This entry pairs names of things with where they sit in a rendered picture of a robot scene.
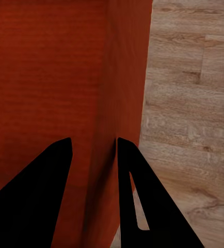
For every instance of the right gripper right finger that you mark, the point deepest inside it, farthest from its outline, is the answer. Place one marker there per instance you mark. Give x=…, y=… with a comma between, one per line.
x=168, y=227

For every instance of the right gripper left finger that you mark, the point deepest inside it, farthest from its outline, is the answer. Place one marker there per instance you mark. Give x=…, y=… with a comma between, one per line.
x=30, y=202

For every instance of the storage box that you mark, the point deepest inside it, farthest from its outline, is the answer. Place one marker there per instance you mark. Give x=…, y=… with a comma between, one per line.
x=74, y=69

